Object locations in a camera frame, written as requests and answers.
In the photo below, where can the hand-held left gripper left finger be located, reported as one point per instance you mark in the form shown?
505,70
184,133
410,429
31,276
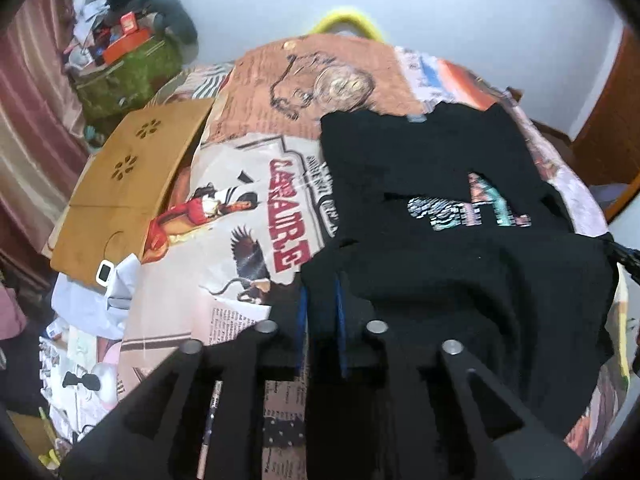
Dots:
301,335

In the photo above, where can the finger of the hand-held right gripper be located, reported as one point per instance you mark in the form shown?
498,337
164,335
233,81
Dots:
627,260

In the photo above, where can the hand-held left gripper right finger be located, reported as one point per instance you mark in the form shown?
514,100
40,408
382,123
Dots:
341,332

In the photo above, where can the black printed t-shirt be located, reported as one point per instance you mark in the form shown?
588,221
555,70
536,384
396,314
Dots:
450,270

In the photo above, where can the pile of clothes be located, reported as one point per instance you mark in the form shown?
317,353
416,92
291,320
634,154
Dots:
112,2

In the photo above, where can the printed blanket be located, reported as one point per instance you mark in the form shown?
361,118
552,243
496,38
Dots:
240,270

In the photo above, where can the wooden wardrobe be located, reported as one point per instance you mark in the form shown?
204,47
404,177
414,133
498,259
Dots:
615,125

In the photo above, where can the small white device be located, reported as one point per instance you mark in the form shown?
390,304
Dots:
105,273

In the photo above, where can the pale blue cloth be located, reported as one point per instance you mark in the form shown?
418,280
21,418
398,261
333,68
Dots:
95,305

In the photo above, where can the white patterned cloth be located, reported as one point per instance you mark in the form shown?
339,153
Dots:
80,360

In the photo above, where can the bamboo lap desk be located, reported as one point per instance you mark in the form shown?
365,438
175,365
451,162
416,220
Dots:
125,185

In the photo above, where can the pink cloth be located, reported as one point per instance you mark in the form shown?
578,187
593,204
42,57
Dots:
10,312

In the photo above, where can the green fabric storage box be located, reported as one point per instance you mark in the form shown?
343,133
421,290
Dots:
130,80

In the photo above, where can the yellow plastic hoop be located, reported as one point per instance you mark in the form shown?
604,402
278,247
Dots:
345,12

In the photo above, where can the orange flat box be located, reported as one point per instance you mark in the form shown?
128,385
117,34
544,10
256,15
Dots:
125,47

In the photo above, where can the grey plush toy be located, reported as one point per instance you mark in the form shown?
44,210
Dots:
175,15

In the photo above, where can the pink striped curtain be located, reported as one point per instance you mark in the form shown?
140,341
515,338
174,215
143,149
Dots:
30,110

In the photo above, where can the small red box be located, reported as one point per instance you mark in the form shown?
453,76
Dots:
128,21

